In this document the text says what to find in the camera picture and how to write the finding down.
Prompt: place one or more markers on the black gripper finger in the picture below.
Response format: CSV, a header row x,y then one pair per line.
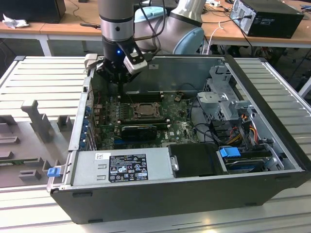
x,y
122,89
119,89

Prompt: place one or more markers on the silver CPU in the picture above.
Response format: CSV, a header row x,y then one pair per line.
x,y
145,108

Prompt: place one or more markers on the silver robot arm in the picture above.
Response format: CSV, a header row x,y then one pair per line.
x,y
116,14

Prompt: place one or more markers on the CPU socket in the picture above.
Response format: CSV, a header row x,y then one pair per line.
x,y
135,115

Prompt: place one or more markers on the black graphics card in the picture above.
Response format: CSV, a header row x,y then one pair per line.
x,y
138,133

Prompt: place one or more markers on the round coin battery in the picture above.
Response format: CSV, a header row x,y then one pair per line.
x,y
177,98

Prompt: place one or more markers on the wooden desk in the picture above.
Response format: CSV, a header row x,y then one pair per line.
x,y
60,26
233,36

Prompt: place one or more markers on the green motherboard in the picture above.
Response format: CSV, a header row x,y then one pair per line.
x,y
179,126

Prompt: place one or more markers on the grey power supply unit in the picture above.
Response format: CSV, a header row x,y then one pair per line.
x,y
85,170

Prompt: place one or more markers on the grey metal drive cage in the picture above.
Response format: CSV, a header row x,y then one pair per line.
x,y
211,97

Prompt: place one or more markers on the large black box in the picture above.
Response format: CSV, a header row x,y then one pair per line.
x,y
31,9

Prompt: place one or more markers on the black plastic shroud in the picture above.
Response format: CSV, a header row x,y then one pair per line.
x,y
192,160

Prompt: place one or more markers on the grey parts rack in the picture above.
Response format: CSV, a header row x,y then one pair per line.
x,y
29,136

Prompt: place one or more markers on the crumpled white paper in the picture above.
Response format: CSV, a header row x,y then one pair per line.
x,y
14,23

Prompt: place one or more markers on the blue plastic latch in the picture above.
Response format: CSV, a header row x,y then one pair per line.
x,y
54,172

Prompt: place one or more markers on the black and grey PC case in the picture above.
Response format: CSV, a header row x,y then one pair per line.
x,y
170,201

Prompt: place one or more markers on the hard disk in blue carrier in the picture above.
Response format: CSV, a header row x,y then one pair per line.
x,y
229,153

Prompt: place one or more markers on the green RAM stick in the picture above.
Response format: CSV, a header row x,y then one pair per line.
x,y
12,162

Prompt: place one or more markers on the black PC tower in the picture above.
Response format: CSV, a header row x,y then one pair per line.
x,y
274,24

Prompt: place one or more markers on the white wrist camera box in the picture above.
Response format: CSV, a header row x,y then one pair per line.
x,y
136,64

